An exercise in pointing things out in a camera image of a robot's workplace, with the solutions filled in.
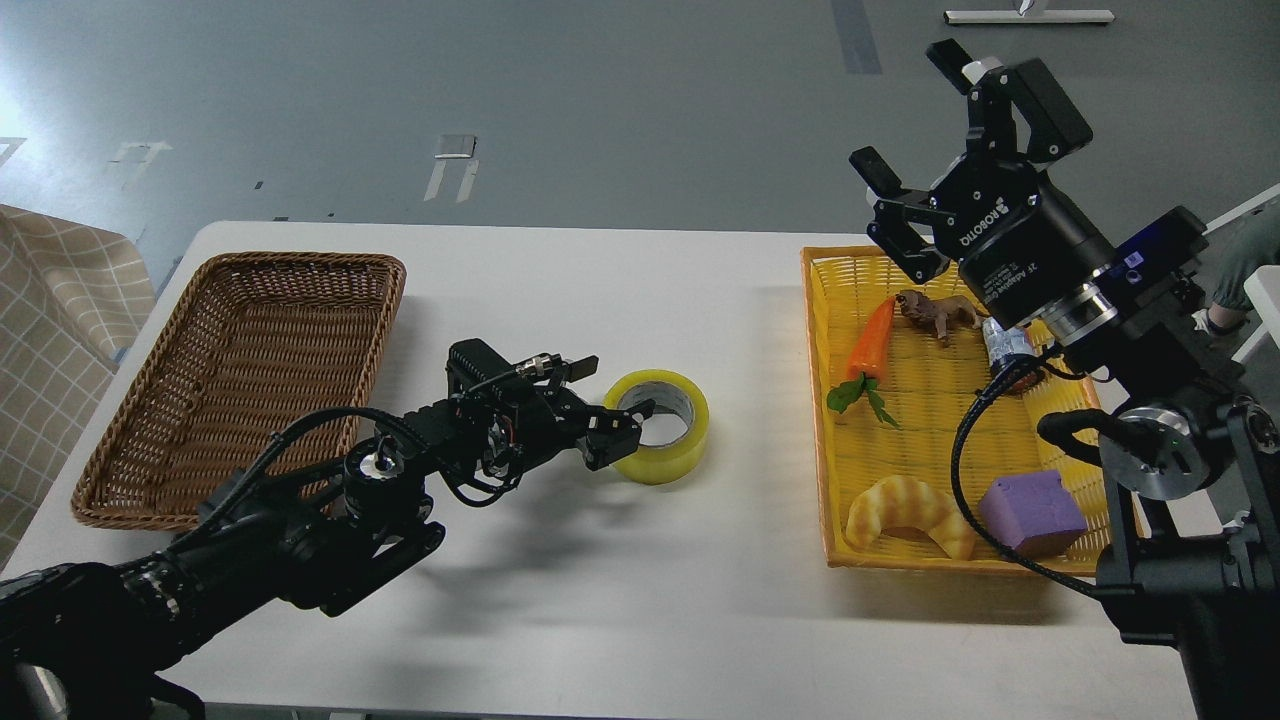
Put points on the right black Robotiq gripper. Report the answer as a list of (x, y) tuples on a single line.
[(1018, 242)]

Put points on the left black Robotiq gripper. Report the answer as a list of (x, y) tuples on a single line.
[(519, 429)]

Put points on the yellow tape roll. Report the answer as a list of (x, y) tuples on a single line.
[(677, 403)]

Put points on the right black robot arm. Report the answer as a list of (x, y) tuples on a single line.
[(1189, 461)]

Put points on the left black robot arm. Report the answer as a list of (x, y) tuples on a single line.
[(335, 507)]

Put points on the brown toy animal figure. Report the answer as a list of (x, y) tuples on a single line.
[(937, 315)]

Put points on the small blue white can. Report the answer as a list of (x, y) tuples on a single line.
[(1006, 346)]

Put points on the yellow plastic basket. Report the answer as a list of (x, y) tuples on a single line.
[(929, 387)]

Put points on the orange toy carrot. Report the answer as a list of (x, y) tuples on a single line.
[(866, 367)]

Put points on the person in green trousers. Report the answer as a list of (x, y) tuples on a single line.
[(1255, 245)]

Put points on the toy croissant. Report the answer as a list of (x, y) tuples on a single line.
[(905, 502)]

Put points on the purple foam cube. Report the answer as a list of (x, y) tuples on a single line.
[(1033, 513)]

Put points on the brown wicker basket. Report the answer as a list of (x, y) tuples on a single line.
[(256, 340)]

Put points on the beige checkered cloth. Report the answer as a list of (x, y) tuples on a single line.
[(73, 299)]

